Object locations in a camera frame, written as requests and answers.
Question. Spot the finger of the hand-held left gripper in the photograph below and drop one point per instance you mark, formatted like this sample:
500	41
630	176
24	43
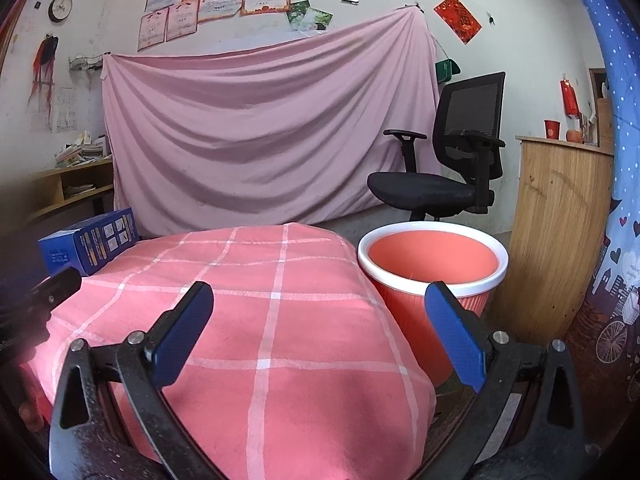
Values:
55	287

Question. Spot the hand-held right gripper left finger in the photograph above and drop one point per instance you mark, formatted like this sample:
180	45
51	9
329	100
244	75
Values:
182	332

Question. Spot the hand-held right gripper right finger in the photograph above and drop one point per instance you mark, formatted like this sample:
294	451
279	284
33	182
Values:
452	335

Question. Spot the orange bin with white rim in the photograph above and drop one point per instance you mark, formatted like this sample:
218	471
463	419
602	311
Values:
430	255

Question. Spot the person's left hand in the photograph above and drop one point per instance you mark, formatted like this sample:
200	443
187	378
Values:
31	405

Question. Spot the blue cardboard box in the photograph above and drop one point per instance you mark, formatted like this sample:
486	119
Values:
90	245

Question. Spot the stack of papers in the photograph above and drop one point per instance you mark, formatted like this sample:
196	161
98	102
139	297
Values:
77	190

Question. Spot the wooden shelf unit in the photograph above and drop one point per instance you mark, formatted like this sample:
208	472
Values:
50	180

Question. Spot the pink checked blanket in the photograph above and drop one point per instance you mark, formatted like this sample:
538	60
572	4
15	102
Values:
300	360

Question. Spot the stack of books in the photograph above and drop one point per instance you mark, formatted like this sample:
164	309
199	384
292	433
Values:
80	152

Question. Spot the wooden cabinet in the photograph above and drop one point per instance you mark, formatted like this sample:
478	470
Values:
550	230

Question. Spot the black office chair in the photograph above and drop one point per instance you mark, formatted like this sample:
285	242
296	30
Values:
420	187

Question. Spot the pink hanging sheet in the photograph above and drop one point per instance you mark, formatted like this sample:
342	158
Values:
260	120

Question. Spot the red cup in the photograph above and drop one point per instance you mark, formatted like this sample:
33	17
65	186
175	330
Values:
552	129

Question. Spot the blue dotted printed curtain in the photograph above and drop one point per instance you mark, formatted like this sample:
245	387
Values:
625	185

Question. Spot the red black tassel ornament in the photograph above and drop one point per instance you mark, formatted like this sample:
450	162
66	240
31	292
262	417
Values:
45	55

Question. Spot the orange fruit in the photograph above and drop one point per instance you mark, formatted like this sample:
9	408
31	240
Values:
574	136

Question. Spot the green bag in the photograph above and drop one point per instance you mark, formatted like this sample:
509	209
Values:
445	71

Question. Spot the red hanging ornament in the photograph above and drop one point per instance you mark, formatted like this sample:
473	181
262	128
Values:
570	97

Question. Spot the pink curtain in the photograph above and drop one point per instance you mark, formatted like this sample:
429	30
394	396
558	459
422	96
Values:
17	5

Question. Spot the green photo print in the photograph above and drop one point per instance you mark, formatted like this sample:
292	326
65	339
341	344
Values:
296	14
320	21

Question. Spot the paper wall calendar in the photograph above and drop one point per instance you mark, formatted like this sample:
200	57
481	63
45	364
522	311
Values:
65	110

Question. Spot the wooden frame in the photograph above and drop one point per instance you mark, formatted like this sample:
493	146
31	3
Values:
605	125

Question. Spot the round wall clock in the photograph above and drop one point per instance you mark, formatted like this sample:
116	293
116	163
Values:
60	8

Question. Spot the red paper wall poster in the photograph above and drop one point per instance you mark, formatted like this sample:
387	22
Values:
457	17

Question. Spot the group of wall certificates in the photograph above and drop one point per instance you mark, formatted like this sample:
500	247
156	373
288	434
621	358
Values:
215	5

